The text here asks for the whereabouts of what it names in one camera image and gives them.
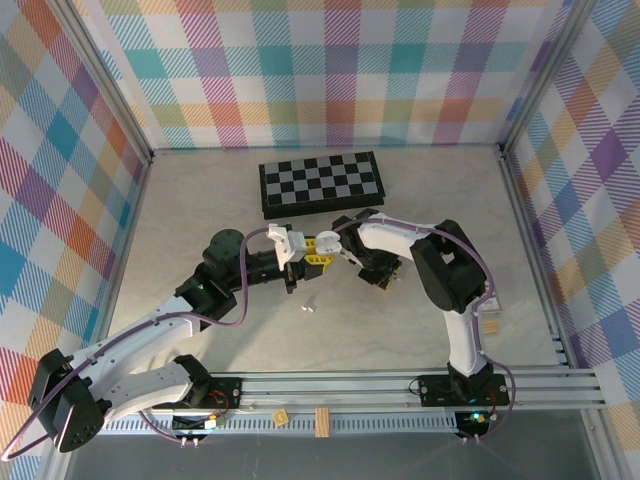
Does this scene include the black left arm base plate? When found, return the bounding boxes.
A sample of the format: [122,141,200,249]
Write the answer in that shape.
[197,377,245,412]

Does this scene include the grey slotted cable duct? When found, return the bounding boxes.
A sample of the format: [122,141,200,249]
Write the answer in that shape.
[97,416,460,437]

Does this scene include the white earbud charging case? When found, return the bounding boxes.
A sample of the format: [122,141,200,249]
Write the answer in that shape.
[316,229,345,255]

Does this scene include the aluminium frame post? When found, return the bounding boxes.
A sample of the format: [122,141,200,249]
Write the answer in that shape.
[497,0,599,160]
[47,0,155,166]

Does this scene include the long aluminium base rail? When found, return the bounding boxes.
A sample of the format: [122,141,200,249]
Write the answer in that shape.
[53,370,607,416]

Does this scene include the black folding chessboard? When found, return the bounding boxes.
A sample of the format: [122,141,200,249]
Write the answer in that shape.
[258,150,387,221]

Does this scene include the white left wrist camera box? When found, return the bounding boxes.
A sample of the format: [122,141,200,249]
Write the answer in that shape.
[266,223,309,269]

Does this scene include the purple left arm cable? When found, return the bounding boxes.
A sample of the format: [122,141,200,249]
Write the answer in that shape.
[1,227,274,460]

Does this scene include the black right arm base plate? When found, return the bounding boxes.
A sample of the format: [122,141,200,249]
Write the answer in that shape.
[417,374,512,408]

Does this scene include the aluminium table side rail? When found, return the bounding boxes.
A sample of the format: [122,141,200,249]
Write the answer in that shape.
[497,144,576,371]
[94,157,154,361]

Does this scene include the black controller circuit board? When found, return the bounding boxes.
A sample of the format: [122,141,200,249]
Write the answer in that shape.
[455,410,492,437]
[171,413,225,435]

